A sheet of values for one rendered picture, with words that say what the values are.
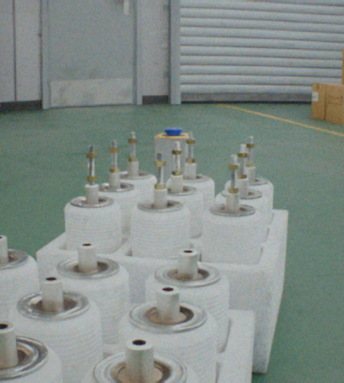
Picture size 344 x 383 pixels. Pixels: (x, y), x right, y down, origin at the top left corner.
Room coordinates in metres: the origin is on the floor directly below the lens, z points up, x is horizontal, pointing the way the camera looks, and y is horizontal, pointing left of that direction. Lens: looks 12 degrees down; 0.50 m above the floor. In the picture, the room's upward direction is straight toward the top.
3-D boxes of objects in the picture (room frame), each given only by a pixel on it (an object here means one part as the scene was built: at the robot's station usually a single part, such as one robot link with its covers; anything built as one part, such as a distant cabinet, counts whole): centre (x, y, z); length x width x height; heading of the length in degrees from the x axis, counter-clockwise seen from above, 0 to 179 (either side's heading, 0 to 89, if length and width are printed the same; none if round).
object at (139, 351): (0.43, 0.02, 0.26); 0.02 x 0.02 x 0.03
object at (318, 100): (5.03, -1.37, 0.15); 0.30 x 0.24 x 0.30; 104
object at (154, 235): (0.99, 0.02, 0.16); 0.10 x 0.10 x 0.18
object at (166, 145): (1.40, -0.01, 0.16); 0.07 x 0.07 x 0.31; 76
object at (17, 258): (0.71, 0.21, 0.25); 0.08 x 0.08 x 0.01
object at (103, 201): (1.02, 0.13, 0.25); 0.08 x 0.08 x 0.01
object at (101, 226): (1.02, 0.13, 0.16); 0.10 x 0.10 x 0.18
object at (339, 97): (4.71, -1.40, 0.15); 0.30 x 0.24 x 0.30; 14
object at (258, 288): (1.10, -0.01, 0.09); 0.39 x 0.39 x 0.18; 76
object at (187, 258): (0.66, -0.02, 0.26); 0.02 x 0.02 x 0.03
